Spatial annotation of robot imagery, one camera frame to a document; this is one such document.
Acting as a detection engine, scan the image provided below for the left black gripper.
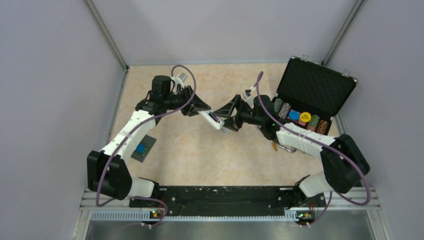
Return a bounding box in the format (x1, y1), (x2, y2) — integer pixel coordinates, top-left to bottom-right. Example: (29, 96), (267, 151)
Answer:
(163, 84), (211, 116)

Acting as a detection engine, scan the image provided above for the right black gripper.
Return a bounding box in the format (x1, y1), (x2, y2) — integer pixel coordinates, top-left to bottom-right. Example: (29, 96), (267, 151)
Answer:
(213, 94), (265, 132)

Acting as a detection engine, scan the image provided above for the white remote control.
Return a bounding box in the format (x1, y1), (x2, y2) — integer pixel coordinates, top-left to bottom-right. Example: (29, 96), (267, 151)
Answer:
(198, 110), (229, 135)

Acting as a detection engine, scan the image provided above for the orange battery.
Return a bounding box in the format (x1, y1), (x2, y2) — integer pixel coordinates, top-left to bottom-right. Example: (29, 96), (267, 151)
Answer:
(271, 142), (278, 152)

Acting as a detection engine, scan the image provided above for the purple battery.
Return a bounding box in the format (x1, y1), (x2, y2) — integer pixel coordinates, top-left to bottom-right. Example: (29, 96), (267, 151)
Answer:
(208, 112), (220, 123)

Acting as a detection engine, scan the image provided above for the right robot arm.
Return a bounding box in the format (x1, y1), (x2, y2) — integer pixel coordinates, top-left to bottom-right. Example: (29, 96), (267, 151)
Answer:
(214, 94), (370, 206)

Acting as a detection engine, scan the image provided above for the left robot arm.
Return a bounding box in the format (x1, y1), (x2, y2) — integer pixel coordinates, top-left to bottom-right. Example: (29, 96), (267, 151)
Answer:
(87, 75), (212, 207)

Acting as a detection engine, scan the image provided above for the blue round chip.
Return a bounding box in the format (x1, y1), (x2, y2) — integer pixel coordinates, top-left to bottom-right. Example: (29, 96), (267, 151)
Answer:
(288, 110), (300, 121)

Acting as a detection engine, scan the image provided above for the yellow round chip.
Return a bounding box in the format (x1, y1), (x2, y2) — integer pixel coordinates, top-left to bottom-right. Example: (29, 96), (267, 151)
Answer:
(299, 111), (312, 123)

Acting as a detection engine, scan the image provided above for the black aluminium case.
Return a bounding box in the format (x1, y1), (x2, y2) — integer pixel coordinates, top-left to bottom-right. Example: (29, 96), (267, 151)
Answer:
(275, 56), (358, 136)

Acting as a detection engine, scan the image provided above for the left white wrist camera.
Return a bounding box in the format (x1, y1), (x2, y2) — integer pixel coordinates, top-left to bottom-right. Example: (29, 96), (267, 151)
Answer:
(171, 73), (188, 89)

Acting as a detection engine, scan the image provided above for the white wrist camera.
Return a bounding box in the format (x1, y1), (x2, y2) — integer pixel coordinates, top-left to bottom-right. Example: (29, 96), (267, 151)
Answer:
(171, 73), (188, 89)
(242, 86), (256, 102)

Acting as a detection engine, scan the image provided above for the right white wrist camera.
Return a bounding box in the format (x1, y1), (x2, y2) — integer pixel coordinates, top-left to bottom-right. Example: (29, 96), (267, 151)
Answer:
(242, 86), (256, 102)

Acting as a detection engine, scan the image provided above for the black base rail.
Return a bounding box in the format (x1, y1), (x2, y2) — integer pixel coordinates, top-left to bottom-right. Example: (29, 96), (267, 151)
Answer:
(129, 185), (327, 220)

